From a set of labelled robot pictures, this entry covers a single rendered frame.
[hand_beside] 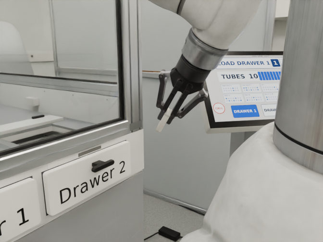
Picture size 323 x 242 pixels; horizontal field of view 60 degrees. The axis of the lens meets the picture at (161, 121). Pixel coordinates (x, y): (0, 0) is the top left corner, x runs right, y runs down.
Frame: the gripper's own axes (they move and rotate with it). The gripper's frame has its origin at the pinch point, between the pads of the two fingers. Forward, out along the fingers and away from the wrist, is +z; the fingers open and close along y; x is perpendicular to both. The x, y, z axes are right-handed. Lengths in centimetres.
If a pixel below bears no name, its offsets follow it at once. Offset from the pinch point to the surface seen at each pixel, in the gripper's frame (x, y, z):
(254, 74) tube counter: -38.5, -23.8, -6.2
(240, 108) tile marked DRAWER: -23.2, -22.2, 0.1
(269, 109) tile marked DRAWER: -26.9, -32.0, -2.5
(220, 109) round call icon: -20.2, -16.4, 2.0
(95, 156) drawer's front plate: 10.3, 12.0, 13.4
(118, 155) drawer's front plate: 3.7, 6.9, 17.0
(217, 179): -79, -61, 95
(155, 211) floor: -63, -34, 140
